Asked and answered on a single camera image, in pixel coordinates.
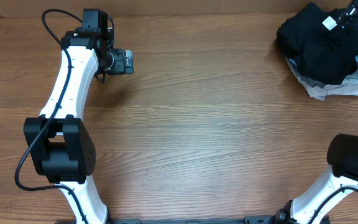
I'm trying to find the black t-shirt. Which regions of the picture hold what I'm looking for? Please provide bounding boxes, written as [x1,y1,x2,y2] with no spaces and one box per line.
[277,2,358,85]

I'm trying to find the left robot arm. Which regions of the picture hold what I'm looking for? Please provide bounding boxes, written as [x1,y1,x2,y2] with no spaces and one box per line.
[14,9,134,223]

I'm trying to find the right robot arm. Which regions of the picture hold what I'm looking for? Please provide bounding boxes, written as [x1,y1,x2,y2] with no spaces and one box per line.
[267,1,358,223]

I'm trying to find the folded grey garment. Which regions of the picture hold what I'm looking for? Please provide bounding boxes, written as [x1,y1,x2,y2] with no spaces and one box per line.
[285,56,358,88]

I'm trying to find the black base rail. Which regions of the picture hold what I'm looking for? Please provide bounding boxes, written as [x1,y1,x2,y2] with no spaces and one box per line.
[104,215,332,224]

